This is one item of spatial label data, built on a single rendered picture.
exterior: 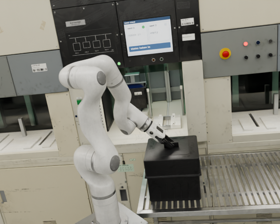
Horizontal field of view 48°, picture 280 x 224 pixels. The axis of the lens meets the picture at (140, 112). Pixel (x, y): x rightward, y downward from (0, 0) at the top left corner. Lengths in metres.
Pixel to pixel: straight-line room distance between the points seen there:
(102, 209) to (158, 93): 1.66
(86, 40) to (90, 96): 0.80
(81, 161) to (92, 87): 0.38
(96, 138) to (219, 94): 0.97
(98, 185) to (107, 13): 1.03
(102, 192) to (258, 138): 1.17
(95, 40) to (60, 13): 0.26
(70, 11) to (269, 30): 1.19
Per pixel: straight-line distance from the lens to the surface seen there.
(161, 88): 2.97
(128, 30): 2.00
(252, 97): 2.61
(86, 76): 1.30
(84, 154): 1.48
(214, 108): 2.11
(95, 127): 1.39
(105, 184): 1.52
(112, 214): 1.60
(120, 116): 1.59
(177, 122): 2.38
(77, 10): 2.06
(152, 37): 1.99
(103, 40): 2.03
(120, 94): 1.54
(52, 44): 2.13
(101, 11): 2.02
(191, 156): 1.66
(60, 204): 2.61
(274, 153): 2.23
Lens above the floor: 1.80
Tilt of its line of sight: 19 degrees down
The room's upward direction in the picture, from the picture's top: 8 degrees counter-clockwise
